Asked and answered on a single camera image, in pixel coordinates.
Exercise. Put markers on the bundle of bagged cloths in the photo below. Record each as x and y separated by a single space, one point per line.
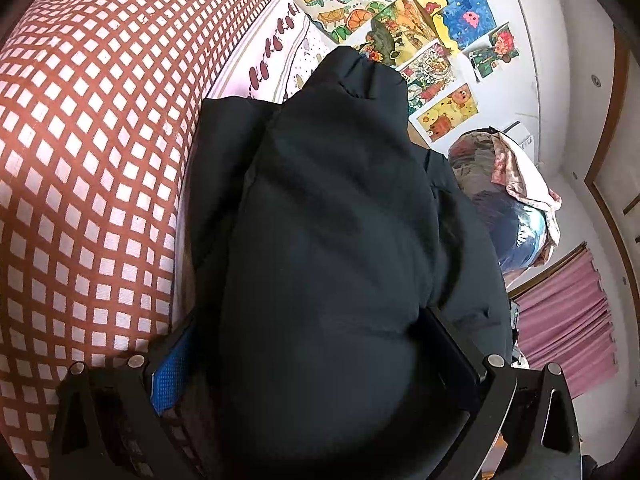
500 200

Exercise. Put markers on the dark puffer jacket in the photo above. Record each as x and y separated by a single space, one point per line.
325 260

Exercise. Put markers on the group of colourful wall posters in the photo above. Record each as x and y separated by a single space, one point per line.
450 15

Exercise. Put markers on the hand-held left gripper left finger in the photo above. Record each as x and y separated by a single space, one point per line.
167 385

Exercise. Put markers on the white heart-print bed sheet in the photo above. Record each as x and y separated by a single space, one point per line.
280 50

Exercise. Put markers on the white air conditioner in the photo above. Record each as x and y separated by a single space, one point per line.
522 136

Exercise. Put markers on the wooden door frame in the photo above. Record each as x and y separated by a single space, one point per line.
595 187

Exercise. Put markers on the pink curtain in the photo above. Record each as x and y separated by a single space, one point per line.
570 320

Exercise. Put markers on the wooden bed frame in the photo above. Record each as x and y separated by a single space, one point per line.
415 135

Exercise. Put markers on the red white checked blanket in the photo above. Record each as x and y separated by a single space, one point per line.
100 160

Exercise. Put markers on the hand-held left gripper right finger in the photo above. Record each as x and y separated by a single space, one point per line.
450 360

